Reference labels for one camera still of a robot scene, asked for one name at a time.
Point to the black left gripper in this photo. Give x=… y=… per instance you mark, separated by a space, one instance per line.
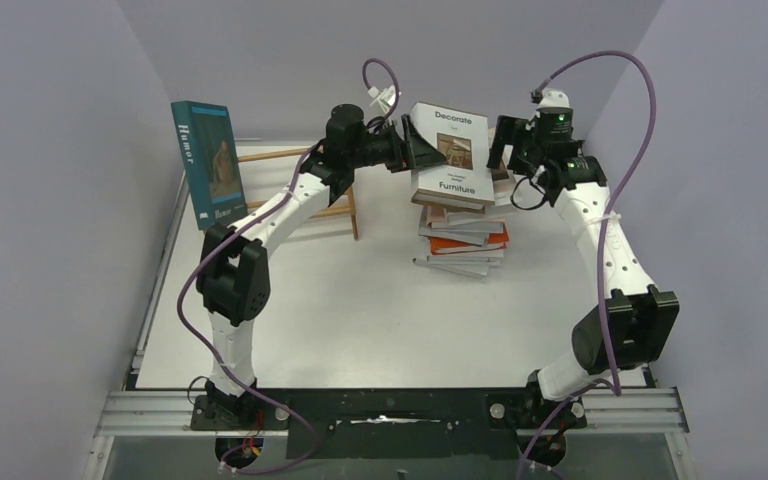
x=419 y=153

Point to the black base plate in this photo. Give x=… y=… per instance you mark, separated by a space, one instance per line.
x=497 y=423

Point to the grey book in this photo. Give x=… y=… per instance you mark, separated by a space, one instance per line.
x=453 y=265
x=463 y=232

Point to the pink book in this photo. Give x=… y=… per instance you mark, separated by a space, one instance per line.
x=438 y=217

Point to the orange book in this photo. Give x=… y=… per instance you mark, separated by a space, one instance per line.
x=448 y=246

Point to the teal Humor book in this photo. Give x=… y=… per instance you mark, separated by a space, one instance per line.
x=208 y=151

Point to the wooden book rack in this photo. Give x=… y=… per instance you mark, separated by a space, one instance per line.
x=314 y=199

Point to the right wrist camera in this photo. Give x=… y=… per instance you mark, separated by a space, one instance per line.
x=550 y=98

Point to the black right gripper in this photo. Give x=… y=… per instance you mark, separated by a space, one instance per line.
x=504 y=140

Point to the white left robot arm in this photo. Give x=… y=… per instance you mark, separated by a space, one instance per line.
x=233 y=276

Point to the bottom grey book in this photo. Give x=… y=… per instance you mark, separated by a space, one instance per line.
x=453 y=265

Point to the white Afternoon tea book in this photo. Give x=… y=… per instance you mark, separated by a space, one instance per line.
x=503 y=185

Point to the white Decorate Furniture book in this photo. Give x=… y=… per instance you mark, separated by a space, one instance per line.
x=462 y=182

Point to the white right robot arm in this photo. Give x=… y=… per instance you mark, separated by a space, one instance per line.
x=633 y=318

